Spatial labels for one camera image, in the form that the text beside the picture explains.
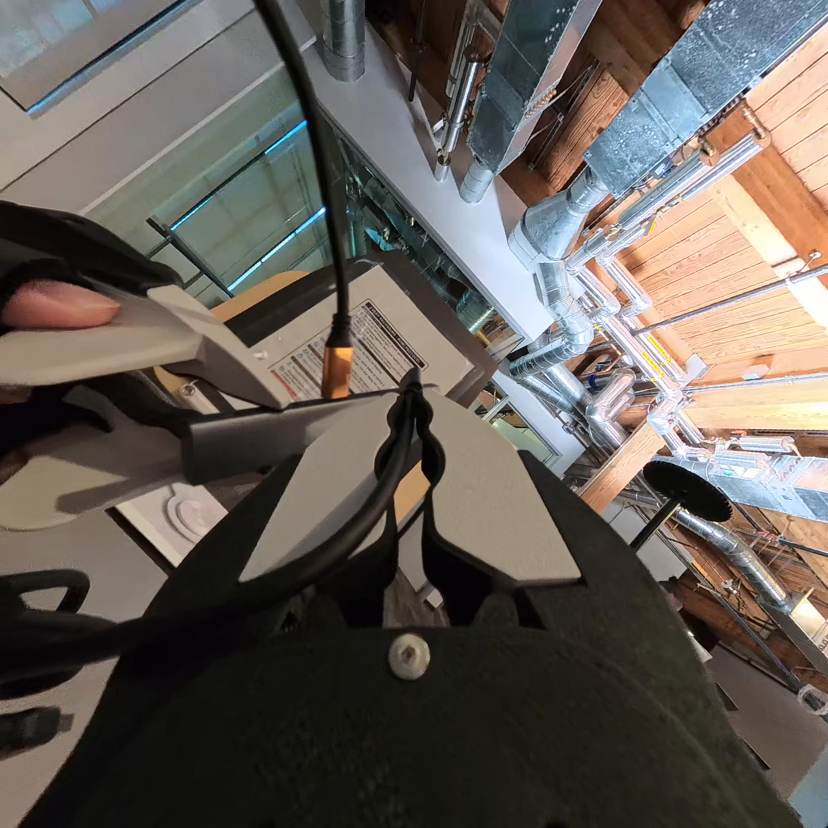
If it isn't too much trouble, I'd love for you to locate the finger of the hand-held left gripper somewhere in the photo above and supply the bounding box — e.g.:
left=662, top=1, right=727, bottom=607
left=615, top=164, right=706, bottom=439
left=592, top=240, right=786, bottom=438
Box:
left=0, top=285, right=287, bottom=412
left=0, top=380, right=195, bottom=533

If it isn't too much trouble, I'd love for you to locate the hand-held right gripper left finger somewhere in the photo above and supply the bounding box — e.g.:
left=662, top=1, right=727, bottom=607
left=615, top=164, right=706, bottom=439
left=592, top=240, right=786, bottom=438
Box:
left=238, top=390, right=418, bottom=591

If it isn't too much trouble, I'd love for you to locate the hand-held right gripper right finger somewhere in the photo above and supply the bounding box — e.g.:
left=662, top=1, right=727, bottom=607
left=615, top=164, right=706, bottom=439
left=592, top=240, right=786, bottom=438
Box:
left=414, top=387, right=583, bottom=591

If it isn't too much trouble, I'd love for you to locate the black usb-c cable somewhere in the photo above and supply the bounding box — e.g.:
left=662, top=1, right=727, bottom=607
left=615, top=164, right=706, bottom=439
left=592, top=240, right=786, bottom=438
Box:
left=0, top=369, right=426, bottom=703

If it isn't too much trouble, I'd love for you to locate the person's left hand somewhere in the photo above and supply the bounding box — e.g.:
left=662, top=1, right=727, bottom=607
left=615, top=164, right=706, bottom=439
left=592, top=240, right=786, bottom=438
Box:
left=0, top=282, right=122, bottom=329

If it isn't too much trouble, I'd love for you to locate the black round disc on pole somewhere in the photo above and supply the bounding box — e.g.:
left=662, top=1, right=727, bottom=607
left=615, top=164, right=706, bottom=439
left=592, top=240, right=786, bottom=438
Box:
left=629, top=461, right=734, bottom=552

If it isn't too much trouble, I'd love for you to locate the glass partition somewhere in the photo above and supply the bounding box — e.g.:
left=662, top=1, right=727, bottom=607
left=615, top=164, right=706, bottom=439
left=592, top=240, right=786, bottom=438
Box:
left=83, top=65, right=339, bottom=313

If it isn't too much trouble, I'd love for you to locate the large window with shade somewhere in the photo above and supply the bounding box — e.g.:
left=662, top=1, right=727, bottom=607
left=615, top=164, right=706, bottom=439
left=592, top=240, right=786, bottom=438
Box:
left=0, top=0, right=190, bottom=116

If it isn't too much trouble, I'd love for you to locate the cluster of silver insulated pipes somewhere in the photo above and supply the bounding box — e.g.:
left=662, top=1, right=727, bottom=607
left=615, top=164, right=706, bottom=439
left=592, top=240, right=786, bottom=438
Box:
left=510, top=136, right=828, bottom=468

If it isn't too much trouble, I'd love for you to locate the white device with warning label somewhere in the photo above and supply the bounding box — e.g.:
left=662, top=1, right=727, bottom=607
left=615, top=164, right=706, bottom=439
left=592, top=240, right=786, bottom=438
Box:
left=113, top=259, right=494, bottom=587

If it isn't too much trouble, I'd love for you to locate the shiny chrome pipe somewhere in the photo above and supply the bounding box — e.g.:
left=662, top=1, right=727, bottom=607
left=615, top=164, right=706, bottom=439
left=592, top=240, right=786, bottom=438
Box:
left=432, top=52, right=487, bottom=183

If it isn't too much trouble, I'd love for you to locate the thin black ceiling pipe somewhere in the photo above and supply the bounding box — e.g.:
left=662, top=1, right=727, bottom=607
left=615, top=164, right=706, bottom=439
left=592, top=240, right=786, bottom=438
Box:
left=408, top=0, right=432, bottom=104

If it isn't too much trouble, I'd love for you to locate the black cable with orange plug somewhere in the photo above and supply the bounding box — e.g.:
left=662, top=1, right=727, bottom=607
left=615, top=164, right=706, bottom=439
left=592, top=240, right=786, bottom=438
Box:
left=255, top=0, right=355, bottom=400

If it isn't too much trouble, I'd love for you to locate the round spiral metal duct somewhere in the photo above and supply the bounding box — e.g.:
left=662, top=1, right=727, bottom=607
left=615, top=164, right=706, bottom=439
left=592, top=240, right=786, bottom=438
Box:
left=321, top=0, right=367, bottom=83

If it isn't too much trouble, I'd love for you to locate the narrow rectangular metal duct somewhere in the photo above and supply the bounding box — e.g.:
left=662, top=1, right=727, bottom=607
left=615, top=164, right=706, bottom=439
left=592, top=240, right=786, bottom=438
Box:
left=458, top=0, right=607, bottom=205

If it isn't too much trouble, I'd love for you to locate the wide rectangular metal duct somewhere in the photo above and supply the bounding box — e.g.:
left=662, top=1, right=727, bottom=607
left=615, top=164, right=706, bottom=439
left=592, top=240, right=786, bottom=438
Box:
left=508, top=0, right=828, bottom=267

